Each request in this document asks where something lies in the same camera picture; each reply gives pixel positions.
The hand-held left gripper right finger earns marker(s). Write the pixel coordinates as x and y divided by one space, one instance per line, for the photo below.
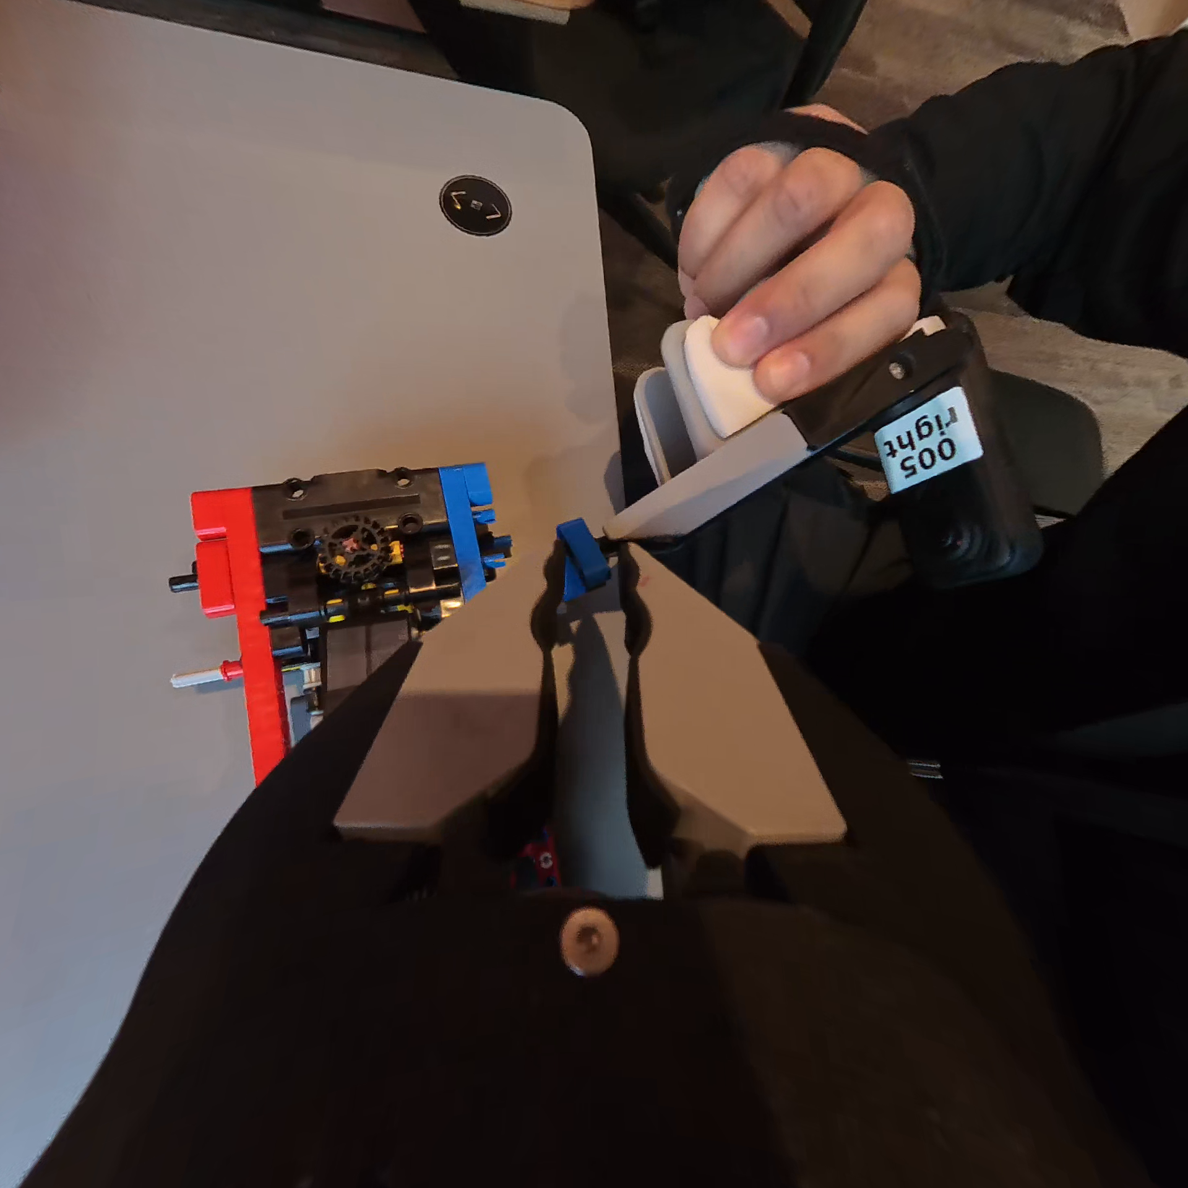
732 733

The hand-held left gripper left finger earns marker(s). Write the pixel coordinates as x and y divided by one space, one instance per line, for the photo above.
454 733

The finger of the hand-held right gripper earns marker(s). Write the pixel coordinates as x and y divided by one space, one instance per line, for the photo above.
714 483

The blue L-shaped toy beam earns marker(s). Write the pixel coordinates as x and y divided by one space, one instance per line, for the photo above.
580 558

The partly built toy car chassis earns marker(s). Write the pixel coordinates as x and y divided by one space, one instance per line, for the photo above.
370 519

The round black desk button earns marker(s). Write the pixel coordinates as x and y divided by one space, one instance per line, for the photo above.
475 205

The person's right hand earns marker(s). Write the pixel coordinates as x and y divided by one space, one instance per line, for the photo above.
807 251

